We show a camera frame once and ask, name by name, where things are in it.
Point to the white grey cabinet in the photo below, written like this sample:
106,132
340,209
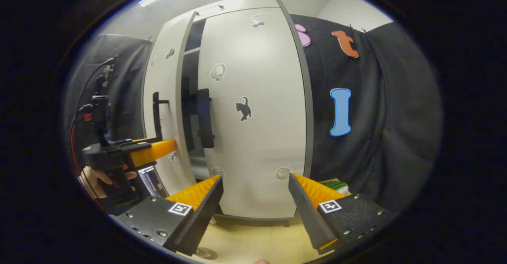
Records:
191,64

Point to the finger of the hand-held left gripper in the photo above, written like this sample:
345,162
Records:
136,140
156,151

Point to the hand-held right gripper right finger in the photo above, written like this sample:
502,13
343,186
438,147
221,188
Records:
307,212

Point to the dark navy book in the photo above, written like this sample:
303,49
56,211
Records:
152,180

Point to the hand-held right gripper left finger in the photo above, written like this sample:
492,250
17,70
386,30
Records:
202,220

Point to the white cabinet door cat sticker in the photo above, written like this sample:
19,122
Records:
261,157

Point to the round brown coaster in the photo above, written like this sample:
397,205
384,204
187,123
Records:
208,253

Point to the white cabinet door phone sticker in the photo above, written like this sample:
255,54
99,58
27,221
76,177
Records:
162,85

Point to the green white striped object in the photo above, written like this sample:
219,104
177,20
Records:
336,185

